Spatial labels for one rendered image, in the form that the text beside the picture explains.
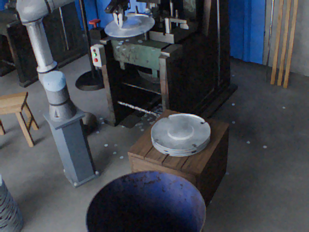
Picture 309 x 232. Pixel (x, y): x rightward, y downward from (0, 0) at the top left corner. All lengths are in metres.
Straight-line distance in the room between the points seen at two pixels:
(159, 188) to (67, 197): 0.75
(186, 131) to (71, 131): 0.60
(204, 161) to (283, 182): 0.62
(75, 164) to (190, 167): 0.71
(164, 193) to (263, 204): 0.65
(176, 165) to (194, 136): 0.19
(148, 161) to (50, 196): 0.71
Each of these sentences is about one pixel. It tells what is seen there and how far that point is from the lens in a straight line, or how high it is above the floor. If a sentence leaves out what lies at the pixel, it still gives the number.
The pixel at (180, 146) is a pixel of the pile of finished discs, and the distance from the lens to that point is 1.52.
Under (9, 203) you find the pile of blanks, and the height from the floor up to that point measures 0.18.
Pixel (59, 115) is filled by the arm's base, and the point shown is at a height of 0.49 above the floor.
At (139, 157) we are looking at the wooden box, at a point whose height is 0.33.
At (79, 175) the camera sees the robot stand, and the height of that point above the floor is 0.07.
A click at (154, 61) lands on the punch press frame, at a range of 1.93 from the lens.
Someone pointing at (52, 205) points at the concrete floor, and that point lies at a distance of 1.92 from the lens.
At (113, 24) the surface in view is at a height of 0.78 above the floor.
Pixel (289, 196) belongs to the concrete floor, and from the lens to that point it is 1.87.
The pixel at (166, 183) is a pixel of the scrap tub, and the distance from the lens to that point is 1.30.
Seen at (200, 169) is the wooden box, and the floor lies 0.35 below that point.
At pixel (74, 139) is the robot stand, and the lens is 1.79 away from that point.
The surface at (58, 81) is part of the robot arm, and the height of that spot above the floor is 0.66.
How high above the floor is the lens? 1.36
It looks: 34 degrees down
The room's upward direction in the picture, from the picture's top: 6 degrees counter-clockwise
